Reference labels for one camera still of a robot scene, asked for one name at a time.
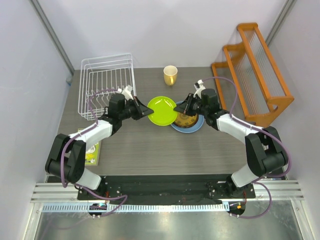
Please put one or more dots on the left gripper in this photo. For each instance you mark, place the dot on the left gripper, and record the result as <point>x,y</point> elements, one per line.
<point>142,110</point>

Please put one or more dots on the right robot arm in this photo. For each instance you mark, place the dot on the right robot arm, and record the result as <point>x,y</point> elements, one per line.
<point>265,152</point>

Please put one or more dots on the green plate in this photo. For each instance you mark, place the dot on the green plate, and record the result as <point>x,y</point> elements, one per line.
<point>163,111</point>

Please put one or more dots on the green illustrated book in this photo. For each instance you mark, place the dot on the green illustrated book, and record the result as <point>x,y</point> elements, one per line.
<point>93,153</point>

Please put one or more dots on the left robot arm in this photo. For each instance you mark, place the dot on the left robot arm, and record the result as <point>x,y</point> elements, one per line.
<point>66,158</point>

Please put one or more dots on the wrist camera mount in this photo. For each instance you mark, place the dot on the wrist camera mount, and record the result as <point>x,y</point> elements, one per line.
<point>199,87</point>
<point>126,92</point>

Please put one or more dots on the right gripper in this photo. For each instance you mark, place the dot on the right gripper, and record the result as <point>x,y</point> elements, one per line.
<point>185,106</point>

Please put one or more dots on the white wire dish rack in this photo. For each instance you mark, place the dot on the white wire dish rack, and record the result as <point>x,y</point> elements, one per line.
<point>100,77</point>

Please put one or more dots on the orange wooden rack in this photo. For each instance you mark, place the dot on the orange wooden rack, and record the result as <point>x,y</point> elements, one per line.
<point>249,68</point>

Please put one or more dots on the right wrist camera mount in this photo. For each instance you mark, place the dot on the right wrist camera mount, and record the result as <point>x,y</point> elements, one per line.
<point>199,87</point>

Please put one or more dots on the light blue plate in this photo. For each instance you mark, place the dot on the light blue plate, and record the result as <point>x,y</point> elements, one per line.
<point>192,129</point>

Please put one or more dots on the perforated metal rail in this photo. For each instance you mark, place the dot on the perforated metal rail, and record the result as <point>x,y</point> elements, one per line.
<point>82,207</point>

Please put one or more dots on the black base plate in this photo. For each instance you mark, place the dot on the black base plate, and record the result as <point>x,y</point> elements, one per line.
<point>167,190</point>

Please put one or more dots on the yellow mug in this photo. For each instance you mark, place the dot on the yellow mug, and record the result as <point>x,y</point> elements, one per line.
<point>170,74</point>

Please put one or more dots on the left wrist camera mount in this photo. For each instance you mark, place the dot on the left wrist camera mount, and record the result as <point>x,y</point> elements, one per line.
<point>126,92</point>

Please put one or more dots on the brown yellow plate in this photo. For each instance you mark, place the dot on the brown yellow plate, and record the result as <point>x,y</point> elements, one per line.
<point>185,121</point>

